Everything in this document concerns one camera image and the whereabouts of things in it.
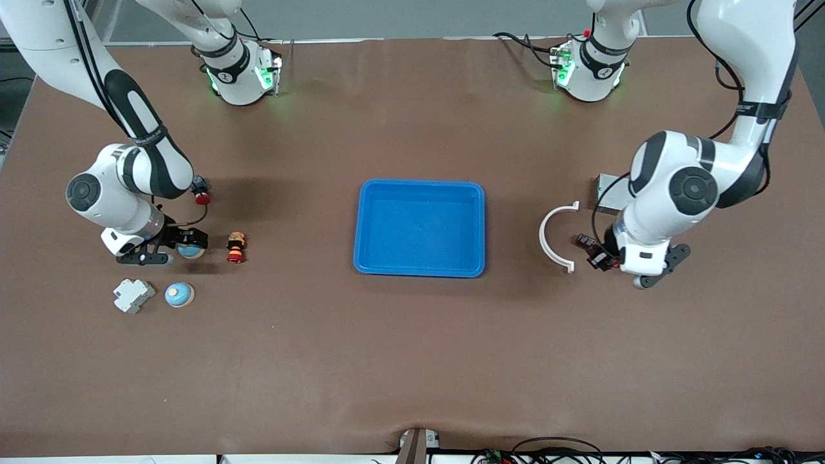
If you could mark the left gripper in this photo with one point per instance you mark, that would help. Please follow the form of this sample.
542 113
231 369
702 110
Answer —
608 252

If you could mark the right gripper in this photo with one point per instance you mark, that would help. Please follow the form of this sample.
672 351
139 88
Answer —
173 236

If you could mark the blue dome call bell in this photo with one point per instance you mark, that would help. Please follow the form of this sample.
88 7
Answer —
191 252
179 295

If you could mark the dark electrolytic capacitor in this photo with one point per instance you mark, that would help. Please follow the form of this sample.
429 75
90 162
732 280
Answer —
585 241

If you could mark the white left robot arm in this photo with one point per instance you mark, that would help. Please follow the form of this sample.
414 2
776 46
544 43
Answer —
693 190

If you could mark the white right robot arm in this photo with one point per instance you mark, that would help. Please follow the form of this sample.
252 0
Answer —
116 193

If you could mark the blue plastic tray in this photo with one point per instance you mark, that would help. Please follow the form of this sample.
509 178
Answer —
419 229

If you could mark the red push button black body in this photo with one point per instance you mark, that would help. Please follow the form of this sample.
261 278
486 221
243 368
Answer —
202 193

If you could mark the red emergency stop yellow body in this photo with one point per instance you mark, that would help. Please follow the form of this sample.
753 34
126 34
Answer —
236 248

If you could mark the white curved plastic clamp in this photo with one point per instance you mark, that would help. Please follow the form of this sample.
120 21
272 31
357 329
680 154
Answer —
542 236

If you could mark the grey metal power supply box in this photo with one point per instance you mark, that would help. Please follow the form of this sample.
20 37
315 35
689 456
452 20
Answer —
606 183

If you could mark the white circuit breaker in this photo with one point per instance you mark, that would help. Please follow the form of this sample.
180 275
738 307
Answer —
132 295

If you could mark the metal table clamp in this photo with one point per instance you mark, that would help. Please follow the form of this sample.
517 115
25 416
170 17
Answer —
416 448

